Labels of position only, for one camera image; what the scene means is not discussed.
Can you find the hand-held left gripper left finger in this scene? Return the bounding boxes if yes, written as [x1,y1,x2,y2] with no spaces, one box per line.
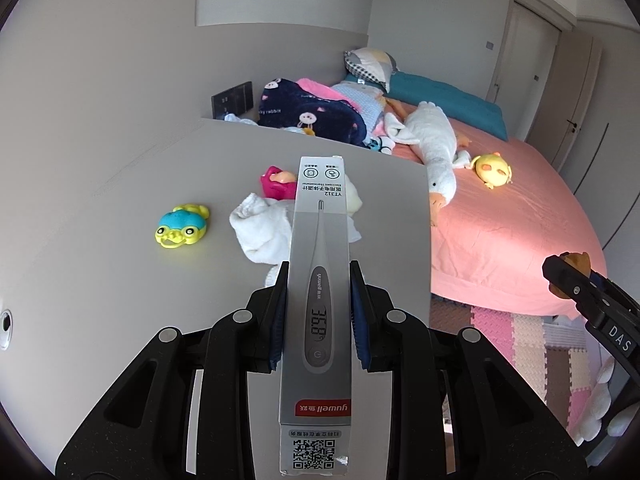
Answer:
[54,259,291,480]

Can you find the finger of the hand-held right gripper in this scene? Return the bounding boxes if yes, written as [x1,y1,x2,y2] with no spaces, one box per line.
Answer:
[541,253,609,315]

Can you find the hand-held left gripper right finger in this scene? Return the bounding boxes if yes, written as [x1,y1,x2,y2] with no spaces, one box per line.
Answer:
[349,259,590,480]

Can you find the brown bear plush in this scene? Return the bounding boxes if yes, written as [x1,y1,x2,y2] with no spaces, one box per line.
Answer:
[547,251,592,301]

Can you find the grey thermometer box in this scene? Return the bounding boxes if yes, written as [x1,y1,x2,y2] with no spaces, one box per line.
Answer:
[277,154,353,478]

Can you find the person's white fleece clothing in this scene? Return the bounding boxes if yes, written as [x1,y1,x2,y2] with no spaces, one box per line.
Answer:
[574,357,623,447]

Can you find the bed with pink sheet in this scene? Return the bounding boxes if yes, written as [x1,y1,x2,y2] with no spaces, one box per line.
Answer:
[370,110,608,321]

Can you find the pastel foam floor mats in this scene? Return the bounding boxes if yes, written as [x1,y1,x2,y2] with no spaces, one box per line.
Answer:
[430,292,616,451]

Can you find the white towel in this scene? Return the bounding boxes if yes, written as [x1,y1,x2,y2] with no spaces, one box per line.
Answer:
[229,192,363,286]

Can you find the pink plastic toy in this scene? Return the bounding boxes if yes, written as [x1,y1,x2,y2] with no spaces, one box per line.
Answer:
[260,165,297,202]

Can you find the blue yellow frog toy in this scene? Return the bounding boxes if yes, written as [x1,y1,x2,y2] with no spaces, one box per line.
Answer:
[153,203,212,250]

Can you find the yellow chick plush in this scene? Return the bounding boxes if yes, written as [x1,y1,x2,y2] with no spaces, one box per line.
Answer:
[470,152,515,191]

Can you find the white goose plush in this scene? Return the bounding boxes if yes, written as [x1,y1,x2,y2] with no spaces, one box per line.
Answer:
[402,101,473,228]

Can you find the white plush toy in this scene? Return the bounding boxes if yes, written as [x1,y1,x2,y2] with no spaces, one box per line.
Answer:
[382,111,416,143]

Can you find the navy printed blanket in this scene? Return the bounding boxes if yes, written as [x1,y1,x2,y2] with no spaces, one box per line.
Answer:
[257,78,368,148]

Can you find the light blue blanket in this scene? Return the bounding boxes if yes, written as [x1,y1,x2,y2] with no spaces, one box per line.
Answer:
[332,82,388,136]

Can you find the orange plush toy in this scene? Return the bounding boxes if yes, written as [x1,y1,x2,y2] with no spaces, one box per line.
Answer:
[385,97,418,118]

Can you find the teal pillow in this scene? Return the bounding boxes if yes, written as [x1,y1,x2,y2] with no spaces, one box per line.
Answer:
[387,71,509,142]

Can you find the black box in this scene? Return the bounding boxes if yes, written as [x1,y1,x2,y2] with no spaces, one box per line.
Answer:
[211,80,253,120]

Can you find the white door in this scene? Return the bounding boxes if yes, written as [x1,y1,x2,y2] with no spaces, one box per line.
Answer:
[487,0,576,136]

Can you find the pink blanket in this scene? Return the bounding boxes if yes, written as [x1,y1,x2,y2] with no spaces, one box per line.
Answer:
[295,77,361,113]

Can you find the checkered patchwork pillow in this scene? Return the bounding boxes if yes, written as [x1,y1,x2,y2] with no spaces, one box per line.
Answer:
[343,47,402,93]

